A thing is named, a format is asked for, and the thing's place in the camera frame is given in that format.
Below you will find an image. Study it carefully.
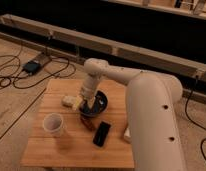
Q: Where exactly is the white sponge block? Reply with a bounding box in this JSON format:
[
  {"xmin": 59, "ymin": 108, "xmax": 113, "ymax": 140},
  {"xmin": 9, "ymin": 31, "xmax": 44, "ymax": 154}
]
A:
[{"xmin": 61, "ymin": 96, "xmax": 76, "ymax": 107}]

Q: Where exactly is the beige cylindrical gripper body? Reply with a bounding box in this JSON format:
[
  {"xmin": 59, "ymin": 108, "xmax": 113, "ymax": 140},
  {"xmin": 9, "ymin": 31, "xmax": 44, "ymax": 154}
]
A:
[{"xmin": 80, "ymin": 75, "xmax": 100, "ymax": 102}]

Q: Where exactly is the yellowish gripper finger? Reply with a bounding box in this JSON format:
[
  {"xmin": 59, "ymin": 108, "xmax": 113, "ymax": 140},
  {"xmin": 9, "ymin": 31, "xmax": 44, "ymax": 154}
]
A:
[{"xmin": 72, "ymin": 96, "xmax": 83, "ymax": 111}]

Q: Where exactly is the black power adapter box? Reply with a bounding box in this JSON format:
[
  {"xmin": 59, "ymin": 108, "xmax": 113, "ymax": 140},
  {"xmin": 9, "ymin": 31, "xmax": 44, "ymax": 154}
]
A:
[{"xmin": 23, "ymin": 61, "xmax": 41, "ymax": 74}]

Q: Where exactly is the black rectangular remote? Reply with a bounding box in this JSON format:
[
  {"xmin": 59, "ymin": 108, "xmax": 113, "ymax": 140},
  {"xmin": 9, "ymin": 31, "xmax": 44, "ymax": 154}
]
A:
[{"xmin": 93, "ymin": 122, "xmax": 111, "ymax": 147}]

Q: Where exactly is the long wooden beam rail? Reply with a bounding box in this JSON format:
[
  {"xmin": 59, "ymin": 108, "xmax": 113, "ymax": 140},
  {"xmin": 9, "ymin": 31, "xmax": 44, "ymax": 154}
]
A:
[{"xmin": 0, "ymin": 14, "xmax": 206, "ymax": 82}]

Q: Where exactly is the wooden square table board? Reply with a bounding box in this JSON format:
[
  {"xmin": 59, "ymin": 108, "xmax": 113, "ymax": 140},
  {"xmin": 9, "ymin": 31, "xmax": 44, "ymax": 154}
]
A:
[{"xmin": 21, "ymin": 79, "xmax": 134, "ymax": 168}]

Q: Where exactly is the black floor cable left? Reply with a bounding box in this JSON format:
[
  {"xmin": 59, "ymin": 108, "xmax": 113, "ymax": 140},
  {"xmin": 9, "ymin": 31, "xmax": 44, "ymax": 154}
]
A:
[{"xmin": 0, "ymin": 44, "xmax": 77, "ymax": 90}]

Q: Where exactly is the black bowl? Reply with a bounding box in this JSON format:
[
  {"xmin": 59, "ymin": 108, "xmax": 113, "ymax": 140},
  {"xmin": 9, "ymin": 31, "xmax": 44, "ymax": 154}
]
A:
[{"xmin": 79, "ymin": 90, "xmax": 108, "ymax": 117}]

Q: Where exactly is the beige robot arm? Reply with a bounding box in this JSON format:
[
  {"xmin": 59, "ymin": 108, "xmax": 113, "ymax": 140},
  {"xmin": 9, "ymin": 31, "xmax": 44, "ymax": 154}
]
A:
[{"xmin": 73, "ymin": 58, "xmax": 187, "ymax": 171}]

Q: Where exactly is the black cable right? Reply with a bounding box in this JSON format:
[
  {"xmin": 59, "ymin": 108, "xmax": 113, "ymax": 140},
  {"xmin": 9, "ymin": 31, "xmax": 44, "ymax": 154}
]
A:
[{"xmin": 184, "ymin": 77, "xmax": 206, "ymax": 164}]

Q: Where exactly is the brown red small object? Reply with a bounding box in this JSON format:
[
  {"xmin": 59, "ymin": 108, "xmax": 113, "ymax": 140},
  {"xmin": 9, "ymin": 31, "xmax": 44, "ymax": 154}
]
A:
[{"xmin": 80, "ymin": 116, "xmax": 95, "ymax": 131}]

